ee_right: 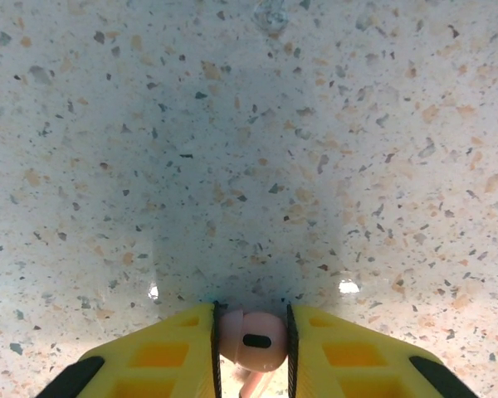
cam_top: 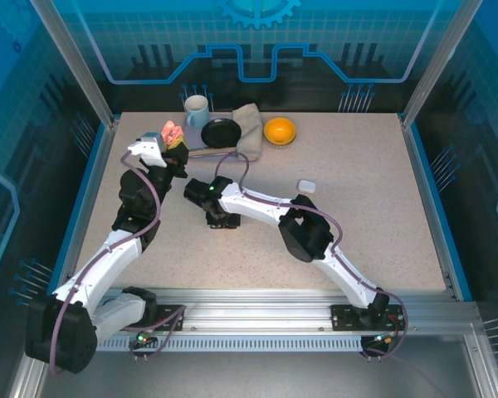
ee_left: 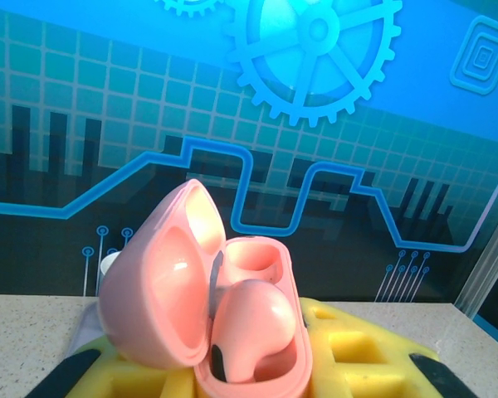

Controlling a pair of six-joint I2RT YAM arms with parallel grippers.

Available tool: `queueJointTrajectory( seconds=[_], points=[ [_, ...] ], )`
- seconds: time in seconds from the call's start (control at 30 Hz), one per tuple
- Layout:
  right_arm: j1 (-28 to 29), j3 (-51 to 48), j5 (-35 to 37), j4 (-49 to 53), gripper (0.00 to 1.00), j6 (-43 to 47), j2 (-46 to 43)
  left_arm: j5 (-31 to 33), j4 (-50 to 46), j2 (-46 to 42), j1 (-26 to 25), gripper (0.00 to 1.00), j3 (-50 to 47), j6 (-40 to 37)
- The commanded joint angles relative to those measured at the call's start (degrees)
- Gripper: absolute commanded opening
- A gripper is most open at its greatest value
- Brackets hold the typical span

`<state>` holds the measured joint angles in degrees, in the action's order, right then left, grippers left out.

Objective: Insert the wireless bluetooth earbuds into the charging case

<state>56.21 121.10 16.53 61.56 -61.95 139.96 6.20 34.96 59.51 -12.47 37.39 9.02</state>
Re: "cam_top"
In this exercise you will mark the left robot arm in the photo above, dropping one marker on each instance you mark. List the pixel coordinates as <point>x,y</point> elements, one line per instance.
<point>108,257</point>

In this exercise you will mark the lavender tray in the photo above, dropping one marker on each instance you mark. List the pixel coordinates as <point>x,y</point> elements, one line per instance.
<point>193,139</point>

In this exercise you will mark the black plate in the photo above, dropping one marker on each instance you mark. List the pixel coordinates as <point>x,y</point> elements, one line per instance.
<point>222,132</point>

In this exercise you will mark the light blue mug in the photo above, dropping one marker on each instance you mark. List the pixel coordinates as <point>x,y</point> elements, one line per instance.
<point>197,108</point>

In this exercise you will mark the beige folded cloth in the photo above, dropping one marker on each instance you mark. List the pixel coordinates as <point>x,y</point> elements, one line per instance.
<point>249,128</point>

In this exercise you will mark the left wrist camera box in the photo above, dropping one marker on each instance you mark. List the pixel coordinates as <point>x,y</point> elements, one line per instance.
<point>147,147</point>

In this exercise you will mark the orange bowl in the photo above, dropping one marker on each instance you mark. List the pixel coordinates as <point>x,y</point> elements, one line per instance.
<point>279,129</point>

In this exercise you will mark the grey metal front panel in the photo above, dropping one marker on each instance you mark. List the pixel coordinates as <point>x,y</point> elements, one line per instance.
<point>249,373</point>

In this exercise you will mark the pink earbud charging case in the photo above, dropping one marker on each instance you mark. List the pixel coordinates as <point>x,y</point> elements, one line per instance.
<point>171,132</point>

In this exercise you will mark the aluminium front rail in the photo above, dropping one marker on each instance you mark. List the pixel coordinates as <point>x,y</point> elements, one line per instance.
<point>253,309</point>

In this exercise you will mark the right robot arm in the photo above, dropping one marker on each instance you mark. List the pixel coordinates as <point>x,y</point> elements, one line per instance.
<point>307,232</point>

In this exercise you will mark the white earbud charging case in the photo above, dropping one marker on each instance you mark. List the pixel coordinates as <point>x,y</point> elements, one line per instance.
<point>307,186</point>

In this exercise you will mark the aluminium frame post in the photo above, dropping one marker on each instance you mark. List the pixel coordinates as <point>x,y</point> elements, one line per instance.
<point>76,62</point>
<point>440,62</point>

